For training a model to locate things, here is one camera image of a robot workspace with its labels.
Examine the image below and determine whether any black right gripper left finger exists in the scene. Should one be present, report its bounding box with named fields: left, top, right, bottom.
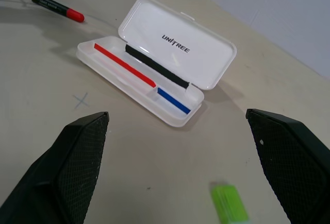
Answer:
left=0, top=111, right=110, bottom=224

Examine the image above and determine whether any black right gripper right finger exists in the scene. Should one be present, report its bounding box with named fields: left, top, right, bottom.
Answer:
left=245, top=108, right=330, bottom=224

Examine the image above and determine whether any white plastic pencil case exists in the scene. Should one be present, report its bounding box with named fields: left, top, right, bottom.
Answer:
left=76, top=0, right=238, bottom=128

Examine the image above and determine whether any green sleeved eraser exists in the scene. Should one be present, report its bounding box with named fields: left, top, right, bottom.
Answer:
left=209, top=180, right=250, bottom=224

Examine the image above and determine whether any black marker with red cap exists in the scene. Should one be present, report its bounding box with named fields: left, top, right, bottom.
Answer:
left=28, top=0, right=85, bottom=23

